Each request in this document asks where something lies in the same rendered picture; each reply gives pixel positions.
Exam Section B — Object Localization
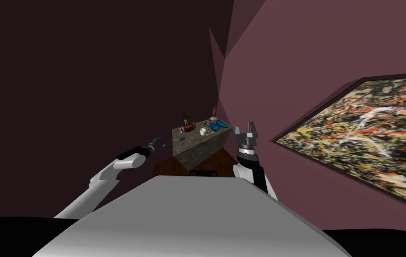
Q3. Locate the framed abstract splatter painting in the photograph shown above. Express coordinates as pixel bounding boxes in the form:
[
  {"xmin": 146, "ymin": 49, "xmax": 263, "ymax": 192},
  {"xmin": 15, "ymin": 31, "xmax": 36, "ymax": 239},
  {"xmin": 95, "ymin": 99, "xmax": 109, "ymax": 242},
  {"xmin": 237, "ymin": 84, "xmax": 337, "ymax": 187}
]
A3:
[{"xmin": 270, "ymin": 71, "xmax": 406, "ymax": 212}]

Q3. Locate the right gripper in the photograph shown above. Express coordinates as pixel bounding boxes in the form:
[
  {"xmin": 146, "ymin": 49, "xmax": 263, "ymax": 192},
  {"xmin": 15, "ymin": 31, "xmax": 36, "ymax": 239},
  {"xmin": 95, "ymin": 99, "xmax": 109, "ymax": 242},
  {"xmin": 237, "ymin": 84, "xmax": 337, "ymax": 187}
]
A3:
[{"xmin": 235, "ymin": 121, "xmax": 259, "ymax": 151}]

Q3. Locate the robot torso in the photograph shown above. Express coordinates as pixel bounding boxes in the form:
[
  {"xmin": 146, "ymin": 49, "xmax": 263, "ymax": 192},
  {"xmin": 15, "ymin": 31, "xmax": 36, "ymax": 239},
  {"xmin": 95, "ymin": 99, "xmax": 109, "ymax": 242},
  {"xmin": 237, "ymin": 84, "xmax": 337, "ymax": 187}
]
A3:
[{"xmin": 31, "ymin": 170, "xmax": 353, "ymax": 257}]

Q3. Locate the grey stone table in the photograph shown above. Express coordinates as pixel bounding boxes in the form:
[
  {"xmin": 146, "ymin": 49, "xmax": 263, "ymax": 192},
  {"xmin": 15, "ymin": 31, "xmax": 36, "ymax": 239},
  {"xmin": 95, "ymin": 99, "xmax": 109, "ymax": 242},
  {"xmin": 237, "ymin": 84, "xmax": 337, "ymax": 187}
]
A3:
[{"xmin": 172, "ymin": 119, "xmax": 233, "ymax": 172}]

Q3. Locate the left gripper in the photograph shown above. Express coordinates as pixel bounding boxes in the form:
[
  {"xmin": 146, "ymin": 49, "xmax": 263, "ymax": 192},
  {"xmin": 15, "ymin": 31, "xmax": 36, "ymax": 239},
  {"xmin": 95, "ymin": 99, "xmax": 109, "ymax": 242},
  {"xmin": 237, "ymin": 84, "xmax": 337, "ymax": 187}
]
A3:
[{"xmin": 148, "ymin": 136, "xmax": 166, "ymax": 153}]

